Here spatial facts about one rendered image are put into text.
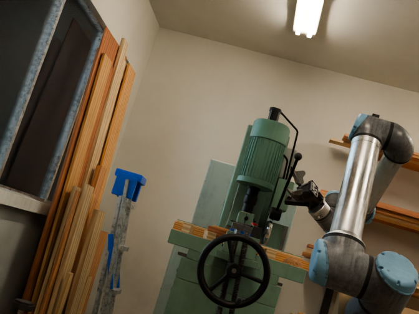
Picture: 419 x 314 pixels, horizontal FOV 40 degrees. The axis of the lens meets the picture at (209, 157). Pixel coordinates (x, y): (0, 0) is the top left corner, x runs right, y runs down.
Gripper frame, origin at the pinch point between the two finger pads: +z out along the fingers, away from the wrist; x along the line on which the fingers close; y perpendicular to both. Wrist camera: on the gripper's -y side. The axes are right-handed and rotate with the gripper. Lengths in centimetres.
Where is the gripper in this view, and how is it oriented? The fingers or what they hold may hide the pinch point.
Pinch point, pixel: (287, 177)
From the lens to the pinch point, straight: 257.1
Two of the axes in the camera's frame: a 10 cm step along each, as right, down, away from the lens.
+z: -6.1, -6.9, -3.8
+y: 7.6, -3.8, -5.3
